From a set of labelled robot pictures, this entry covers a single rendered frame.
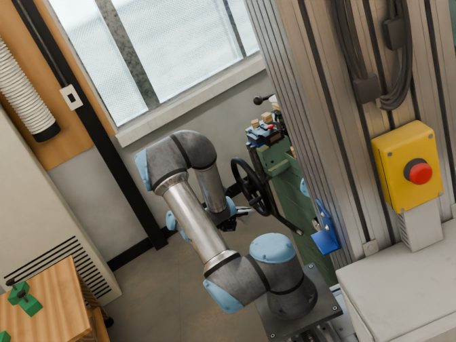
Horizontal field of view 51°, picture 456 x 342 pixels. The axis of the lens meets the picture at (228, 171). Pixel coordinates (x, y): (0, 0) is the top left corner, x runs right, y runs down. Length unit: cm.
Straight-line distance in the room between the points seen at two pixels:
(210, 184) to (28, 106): 146
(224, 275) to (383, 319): 57
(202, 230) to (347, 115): 67
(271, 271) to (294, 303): 14
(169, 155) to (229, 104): 195
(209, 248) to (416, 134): 71
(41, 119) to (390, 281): 224
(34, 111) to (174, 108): 84
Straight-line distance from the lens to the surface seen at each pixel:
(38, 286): 277
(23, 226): 289
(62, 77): 287
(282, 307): 143
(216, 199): 165
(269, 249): 132
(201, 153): 143
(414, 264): 92
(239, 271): 132
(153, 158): 140
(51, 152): 305
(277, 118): 172
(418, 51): 82
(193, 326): 277
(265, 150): 196
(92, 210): 324
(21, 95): 278
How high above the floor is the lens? 189
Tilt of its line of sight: 29 degrees down
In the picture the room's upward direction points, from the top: 23 degrees counter-clockwise
